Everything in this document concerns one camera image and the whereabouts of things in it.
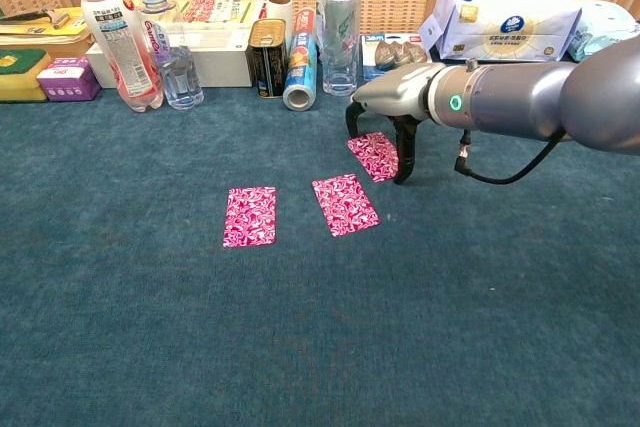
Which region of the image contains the green yellow scouring sponge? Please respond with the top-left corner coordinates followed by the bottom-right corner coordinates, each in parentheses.
top-left (0, 47), bottom-right (54, 104)

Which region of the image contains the small purple box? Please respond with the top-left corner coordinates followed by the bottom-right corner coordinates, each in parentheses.
top-left (35, 56), bottom-right (103, 103)

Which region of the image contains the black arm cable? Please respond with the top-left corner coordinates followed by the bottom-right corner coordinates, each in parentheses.
top-left (453, 129), bottom-right (574, 185)

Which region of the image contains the teal carpet table mat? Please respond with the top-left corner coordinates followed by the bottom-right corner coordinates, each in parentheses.
top-left (0, 64), bottom-right (640, 427)

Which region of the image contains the tall clear bottle white cap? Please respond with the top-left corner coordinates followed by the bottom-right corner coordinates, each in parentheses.
top-left (319, 0), bottom-right (362, 97)

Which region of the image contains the light blue wet wipes pack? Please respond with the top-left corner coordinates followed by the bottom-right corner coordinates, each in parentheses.
top-left (567, 0), bottom-right (640, 62)

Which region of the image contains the yellow carded razor pack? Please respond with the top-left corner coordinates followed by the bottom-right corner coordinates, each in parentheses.
top-left (0, 6), bottom-right (94, 46)

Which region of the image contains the pink drink bottle black cap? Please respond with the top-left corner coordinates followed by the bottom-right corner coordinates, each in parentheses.
top-left (75, 0), bottom-right (165, 113)

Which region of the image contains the blue hooks blister pack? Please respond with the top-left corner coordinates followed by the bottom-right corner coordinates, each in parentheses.
top-left (360, 32), bottom-right (436, 82)

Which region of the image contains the pink patterned card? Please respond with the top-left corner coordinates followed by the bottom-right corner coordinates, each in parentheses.
top-left (222, 186), bottom-right (278, 249)
top-left (346, 130), bottom-right (400, 184)
top-left (311, 173), bottom-right (382, 238)

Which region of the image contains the black gold tin can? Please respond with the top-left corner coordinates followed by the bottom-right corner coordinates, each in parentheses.
top-left (244, 17), bottom-right (290, 99)

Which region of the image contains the long white cardboard box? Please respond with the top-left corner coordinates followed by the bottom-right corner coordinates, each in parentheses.
top-left (85, 21), bottom-right (254, 90)

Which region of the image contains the small clear water bottle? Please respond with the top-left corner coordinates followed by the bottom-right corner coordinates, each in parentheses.
top-left (137, 0), bottom-right (205, 111)

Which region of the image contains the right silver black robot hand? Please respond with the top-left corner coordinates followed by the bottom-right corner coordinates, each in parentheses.
top-left (344, 61), bottom-right (447, 186)

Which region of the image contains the yellow green sponge multipack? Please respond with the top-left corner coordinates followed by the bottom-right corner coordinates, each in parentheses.
top-left (169, 0), bottom-right (269, 26)

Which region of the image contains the white paper roll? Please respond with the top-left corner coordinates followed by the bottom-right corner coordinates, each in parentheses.
top-left (264, 0), bottom-right (295, 41)

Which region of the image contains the white blue tissue pack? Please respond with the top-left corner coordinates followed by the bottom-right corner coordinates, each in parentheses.
top-left (418, 0), bottom-right (584, 64)

